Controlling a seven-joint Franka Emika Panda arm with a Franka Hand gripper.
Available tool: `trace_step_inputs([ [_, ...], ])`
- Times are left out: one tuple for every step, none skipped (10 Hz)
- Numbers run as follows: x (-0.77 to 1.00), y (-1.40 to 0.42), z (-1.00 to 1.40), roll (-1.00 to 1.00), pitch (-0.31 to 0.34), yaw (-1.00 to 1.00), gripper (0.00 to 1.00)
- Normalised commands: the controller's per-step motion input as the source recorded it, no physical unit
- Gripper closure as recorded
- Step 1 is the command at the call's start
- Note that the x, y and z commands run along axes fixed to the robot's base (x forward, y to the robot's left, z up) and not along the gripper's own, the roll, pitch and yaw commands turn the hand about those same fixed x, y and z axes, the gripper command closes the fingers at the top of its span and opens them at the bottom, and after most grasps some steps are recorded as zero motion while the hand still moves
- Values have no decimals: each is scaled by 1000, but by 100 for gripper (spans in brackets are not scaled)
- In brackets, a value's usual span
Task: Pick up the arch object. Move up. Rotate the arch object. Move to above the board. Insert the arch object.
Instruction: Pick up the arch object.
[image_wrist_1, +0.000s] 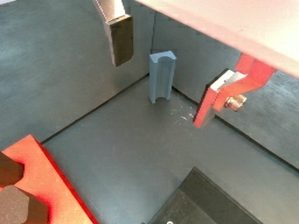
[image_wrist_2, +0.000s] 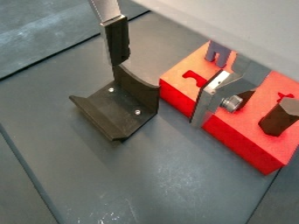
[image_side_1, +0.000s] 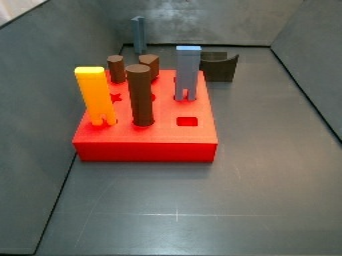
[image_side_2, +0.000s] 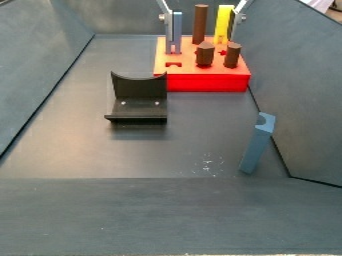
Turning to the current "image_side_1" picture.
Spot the grey-blue arch object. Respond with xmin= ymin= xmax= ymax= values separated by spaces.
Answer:
xmin=131 ymin=16 xmax=147 ymax=54

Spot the red peg board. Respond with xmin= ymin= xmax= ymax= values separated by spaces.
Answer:
xmin=73 ymin=70 xmax=218 ymax=162

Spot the light blue arch block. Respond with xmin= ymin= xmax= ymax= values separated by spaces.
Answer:
xmin=175 ymin=46 xmax=202 ymax=101

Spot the yellow arch block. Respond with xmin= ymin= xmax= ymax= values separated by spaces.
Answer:
xmin=74 ymin=66 xmax=117 ymax=126

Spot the tall brown cylinder peg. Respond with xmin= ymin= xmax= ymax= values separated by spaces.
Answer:
xmin=126 ymin=64 xmax=154 ymax=127

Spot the short brown pointed peg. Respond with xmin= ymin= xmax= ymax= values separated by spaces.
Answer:
xmin=139 ymin=54 xmax=159 ymax=79

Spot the black curved holder stand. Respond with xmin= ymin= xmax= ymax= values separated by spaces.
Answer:
xmin=200 ymin=52 xmax=240 ymax=82

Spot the short brown hexagonal peg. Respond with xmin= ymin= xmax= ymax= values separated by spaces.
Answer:
xmin=107 ymin=55 xmax=126 ymax=83

